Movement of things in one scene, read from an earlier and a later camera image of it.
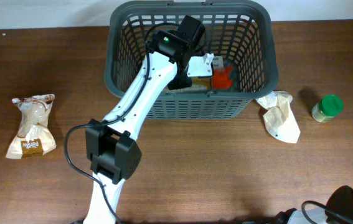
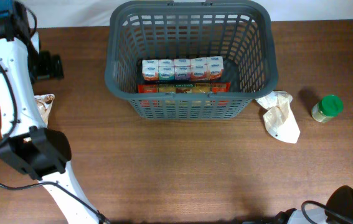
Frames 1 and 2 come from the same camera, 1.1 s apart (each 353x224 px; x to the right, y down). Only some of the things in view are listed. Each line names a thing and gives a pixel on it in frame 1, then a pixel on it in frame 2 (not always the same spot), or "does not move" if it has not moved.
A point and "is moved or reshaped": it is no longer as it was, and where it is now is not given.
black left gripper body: x=186 y=83 → x=45 y=66
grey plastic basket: x=241 y=30 does not move
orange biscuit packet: x=220 y=80 is moved or reshaped
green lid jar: x=327 y=108 does not move
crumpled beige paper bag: x=279 y=117 does not move
